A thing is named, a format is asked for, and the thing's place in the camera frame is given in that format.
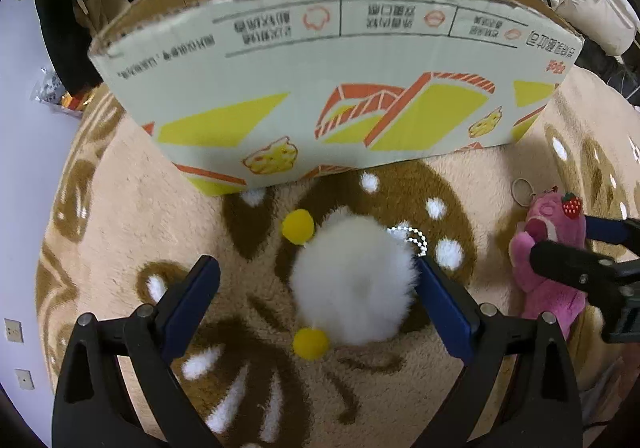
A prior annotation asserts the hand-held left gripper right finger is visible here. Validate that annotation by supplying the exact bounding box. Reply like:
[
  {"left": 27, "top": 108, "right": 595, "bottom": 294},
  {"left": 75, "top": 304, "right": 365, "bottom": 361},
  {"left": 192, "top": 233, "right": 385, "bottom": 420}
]
[{"left": 412, "top": 255, "right": 583, "bottom": 448}]

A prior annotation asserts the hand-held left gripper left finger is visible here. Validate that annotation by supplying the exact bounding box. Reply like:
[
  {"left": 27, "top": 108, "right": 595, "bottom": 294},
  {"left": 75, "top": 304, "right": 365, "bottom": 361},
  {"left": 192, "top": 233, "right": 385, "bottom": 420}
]
[{"left": 51, "top": 255, "right": 223, "bottom": 448}]

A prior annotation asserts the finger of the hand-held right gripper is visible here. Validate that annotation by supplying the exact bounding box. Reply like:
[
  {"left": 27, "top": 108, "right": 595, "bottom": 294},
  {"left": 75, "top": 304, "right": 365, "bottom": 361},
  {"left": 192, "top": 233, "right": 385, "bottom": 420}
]
[
  {"left": 529, "top": 240, "right": 617, "bottom": 293},
  {"left": 584, "top": 214, "right": 640, "bottom": 246}
]

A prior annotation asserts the pink bear plush keychain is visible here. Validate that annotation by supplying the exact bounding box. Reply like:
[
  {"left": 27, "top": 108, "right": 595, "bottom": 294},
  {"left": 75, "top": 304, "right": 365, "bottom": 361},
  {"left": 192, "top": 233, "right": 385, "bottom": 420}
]
[{"left": 509, "top": 178, "right": 588, "bottom": 341}]

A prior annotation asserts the white fluffy pompom plush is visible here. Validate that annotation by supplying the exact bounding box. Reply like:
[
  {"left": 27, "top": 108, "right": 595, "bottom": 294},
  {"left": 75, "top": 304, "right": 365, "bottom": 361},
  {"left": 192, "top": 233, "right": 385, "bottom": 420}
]
[{"left": 280, "top": 207, "right": 428, "bottom": 360}]

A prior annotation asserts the printed cardboard box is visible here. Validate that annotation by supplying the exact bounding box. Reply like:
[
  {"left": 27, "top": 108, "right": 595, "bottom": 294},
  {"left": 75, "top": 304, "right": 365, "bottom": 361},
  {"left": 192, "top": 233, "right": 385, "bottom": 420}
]
[{"left": 87, "top": 0, "right": 586, "bottom": 196}]

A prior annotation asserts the beige brown flower blanket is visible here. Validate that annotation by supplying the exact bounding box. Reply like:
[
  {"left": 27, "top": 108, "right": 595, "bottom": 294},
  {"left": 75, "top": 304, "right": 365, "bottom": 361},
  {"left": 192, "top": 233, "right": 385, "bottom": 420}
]
[{"left": 37, "top": 63, "right": 640, "bottom": 448}]

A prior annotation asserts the plastic bag of snacks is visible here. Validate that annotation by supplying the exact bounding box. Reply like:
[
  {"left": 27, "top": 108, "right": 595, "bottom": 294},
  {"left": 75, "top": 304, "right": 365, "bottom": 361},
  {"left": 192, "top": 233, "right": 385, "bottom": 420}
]
[{"left": 32, "top": 70, "right": 96, "bottom": 114}]

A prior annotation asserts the black hanging coat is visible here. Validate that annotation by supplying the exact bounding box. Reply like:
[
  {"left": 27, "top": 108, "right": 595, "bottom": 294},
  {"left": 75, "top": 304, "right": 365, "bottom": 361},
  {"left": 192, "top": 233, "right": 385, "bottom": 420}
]
[{"left": 34, "top": 0, "right": 98, "bottom": 99}]

